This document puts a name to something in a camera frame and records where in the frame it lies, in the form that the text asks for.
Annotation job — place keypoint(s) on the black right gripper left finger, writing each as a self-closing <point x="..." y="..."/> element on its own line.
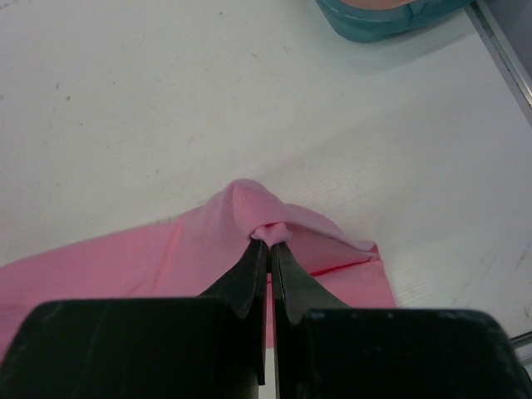
<point x="208" y="346"/>

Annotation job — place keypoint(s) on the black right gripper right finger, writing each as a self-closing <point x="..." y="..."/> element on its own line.
<point x="326" y="349"/>

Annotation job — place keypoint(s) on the aluminium mounting rail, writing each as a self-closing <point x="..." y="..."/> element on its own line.
<point x="505" y="29"/>

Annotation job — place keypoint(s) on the teal plastic bin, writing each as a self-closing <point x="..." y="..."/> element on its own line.
<point x="358" y="25"/>

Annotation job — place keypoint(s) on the salmon pink cloth in bin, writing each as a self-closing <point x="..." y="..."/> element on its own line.
<point x="376" y="5"/>

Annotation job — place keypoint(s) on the pink t-shirt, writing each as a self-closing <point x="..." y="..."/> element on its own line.
<point x="185" y="256"/>

